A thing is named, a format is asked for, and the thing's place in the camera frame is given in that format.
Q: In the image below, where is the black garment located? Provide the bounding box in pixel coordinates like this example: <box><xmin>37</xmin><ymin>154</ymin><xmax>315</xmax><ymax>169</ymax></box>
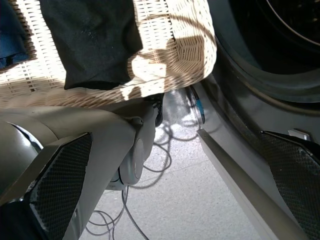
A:
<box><xmin>39</xmin><ymin>0</ymin><xmax>145</xmax><ymax>91</ymax></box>

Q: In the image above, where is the navy blue garment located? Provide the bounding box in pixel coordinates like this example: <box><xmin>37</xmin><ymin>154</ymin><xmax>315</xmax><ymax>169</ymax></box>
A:
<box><xmin>0</xmin><ymin>0</ymin><xmax>29</xmax><ymax>69</ymax></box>

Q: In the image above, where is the grey washing machine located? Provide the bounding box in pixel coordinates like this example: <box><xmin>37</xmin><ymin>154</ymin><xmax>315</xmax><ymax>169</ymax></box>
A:
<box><xmin>197</xmin><ymin>0</ymin><xmax>320</xmax><ymax>240</ymax></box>

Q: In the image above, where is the black basket stand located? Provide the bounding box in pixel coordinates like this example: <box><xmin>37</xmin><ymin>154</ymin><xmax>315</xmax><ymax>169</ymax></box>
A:
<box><xmin>143</xmin><ymin>93</ymin><xmax>165</xmax><ymax>127</ymax></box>

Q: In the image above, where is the pale woven basket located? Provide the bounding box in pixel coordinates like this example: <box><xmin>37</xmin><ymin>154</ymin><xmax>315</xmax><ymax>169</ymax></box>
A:
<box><xmin>0</xmin><ymin>0</ymin><xmax>219</xmax><ymax>109</ymax></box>

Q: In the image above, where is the thin grey floor cable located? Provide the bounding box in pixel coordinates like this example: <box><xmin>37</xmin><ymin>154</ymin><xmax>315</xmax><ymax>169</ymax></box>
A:
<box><xmin>84</xmin><ymin>119</ymin><xmax>201</xmax><ymax>240</ymax></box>

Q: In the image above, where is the black cable with blue plug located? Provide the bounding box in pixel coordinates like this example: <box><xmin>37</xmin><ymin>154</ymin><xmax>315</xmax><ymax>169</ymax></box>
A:
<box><xmin>187</xmin><ymin>86</ymin><xmax>206</xmax><ymax>125</ymax></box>

